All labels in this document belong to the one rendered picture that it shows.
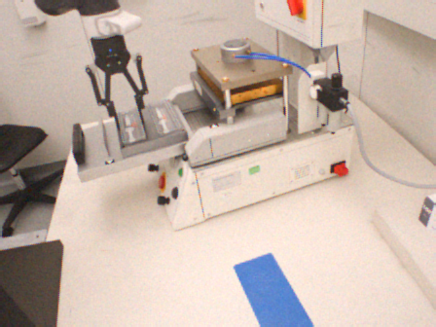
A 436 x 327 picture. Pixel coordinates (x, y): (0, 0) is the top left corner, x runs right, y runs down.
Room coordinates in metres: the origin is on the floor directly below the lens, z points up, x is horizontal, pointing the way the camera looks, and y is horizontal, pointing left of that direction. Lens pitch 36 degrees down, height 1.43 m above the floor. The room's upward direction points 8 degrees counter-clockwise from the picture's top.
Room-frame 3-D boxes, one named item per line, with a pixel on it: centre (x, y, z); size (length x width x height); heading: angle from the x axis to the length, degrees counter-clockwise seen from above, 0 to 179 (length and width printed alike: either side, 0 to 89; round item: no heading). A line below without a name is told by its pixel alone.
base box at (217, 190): (0.87, -0.07, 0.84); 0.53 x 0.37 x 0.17; 105
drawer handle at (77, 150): (0.77, 0.36, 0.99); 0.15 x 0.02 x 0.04; 15
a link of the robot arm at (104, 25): (0.80, 0.20, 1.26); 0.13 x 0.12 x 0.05; 14
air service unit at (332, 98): (0.71, -0.25, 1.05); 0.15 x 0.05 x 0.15; 15
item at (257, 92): (0.88, -0.07, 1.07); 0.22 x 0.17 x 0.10; 15
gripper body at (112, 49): (0.81, 0.22, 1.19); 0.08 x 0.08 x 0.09
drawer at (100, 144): (0.81, 0.23, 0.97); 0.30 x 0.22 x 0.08; 105
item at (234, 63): (0.88, -0.10, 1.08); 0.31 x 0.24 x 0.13; 15
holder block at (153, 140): (0.82, 0.18, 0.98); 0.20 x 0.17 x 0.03; 15
